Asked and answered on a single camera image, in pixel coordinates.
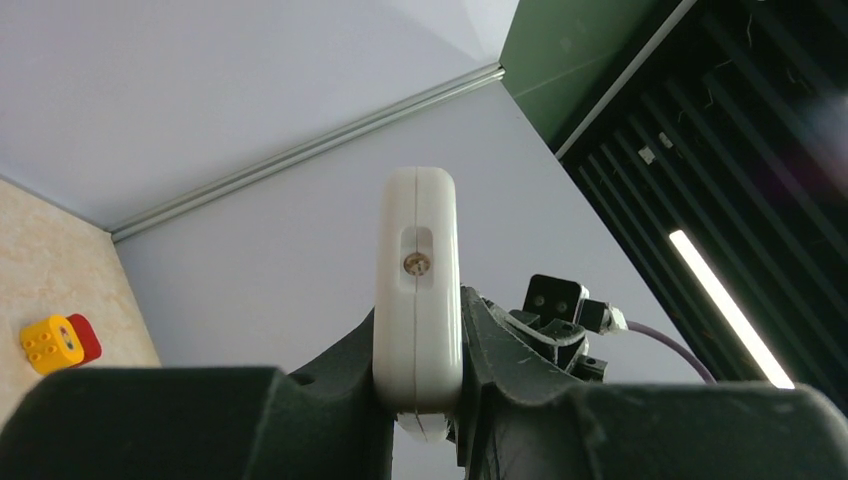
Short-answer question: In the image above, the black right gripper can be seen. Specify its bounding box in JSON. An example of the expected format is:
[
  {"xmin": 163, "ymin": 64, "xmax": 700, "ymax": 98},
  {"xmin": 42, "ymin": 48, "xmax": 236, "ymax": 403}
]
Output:
[{"xmin": 507, "ymin": 310, "xmax": 608, "ymax": 382}]

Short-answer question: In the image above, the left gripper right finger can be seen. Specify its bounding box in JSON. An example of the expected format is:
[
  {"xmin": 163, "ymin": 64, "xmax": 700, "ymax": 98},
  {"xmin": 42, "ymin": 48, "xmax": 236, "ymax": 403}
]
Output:
[{"xmin": 457, "ymin": 287, "xmax": 847, "ymax": 479}]

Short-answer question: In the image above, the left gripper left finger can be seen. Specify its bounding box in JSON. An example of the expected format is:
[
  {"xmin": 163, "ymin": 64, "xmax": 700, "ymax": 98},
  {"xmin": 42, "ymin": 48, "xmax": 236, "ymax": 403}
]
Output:
[{"xmin": 1, "ymin": 318, "xmax": 393, "ymax": 479}]

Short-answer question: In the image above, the white remote control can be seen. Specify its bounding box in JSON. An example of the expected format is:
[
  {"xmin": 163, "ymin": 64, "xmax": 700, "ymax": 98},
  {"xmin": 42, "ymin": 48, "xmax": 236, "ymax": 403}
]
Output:
[{"xmin": 372, "ymin": 167, "xmax": 463, "ymax": 443}]

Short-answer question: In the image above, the red round toy block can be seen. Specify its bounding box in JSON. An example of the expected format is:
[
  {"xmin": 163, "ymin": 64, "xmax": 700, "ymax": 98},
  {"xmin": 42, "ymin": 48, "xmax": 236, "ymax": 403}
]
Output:
[{"xmin": 67, "ymin": 314, "xmax": 103, "ymax": 367}]

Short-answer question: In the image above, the yellow round toy block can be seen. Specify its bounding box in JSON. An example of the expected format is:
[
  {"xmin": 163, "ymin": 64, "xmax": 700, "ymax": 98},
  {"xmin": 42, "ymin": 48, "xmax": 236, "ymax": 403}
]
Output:
[{"xmin": 19, "ymin": 315, "xmax": 85, "ymax": 376}]

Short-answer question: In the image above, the ceiling light strip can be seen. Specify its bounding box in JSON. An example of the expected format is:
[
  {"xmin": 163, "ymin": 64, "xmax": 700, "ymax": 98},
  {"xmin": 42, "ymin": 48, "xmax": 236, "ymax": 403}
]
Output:
[{"xmin": 668, "ymin": 230, "xmax": 795, "ymax": 389}]

